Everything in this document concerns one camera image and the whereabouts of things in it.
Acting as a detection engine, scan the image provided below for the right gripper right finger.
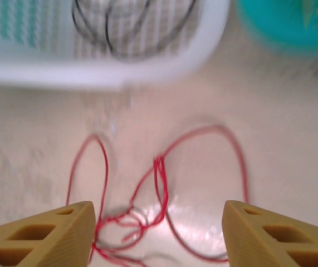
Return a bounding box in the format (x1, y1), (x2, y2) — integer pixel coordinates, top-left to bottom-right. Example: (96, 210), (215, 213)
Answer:
(223, 200), (318, 267)

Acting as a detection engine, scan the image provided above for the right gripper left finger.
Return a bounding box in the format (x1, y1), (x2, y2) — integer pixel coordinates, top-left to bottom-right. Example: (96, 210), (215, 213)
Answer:
(0, 200), (96, 267)

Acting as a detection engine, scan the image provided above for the thin red cable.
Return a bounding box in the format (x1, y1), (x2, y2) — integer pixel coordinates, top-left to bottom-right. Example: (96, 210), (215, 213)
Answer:
(65, 125), (250, 267)

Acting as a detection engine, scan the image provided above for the white perforated plastic basket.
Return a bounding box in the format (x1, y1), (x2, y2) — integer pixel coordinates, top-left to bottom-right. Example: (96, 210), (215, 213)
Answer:
(0, 0), (231, 90)

